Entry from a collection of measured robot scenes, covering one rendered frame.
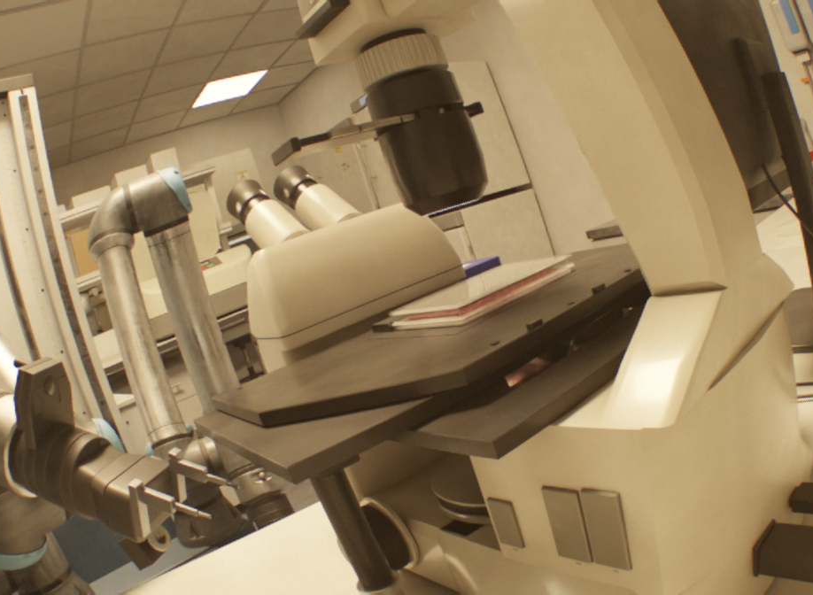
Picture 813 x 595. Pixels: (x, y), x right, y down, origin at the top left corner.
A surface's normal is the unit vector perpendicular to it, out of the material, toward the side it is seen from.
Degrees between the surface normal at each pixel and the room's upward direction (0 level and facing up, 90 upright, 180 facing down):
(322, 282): 71
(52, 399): 115
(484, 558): 49
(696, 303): 29
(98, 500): 82
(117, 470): 22
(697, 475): 90
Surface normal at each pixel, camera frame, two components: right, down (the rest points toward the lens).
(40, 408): 0.98, 0.14
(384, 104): -0.54, 0.28
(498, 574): -0.78, -0.38
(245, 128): 0.58, -0.07
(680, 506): 0.22, 0.06
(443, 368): -0.31, -0.94
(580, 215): -0.76, 0.33
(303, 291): 0.44, -0.38
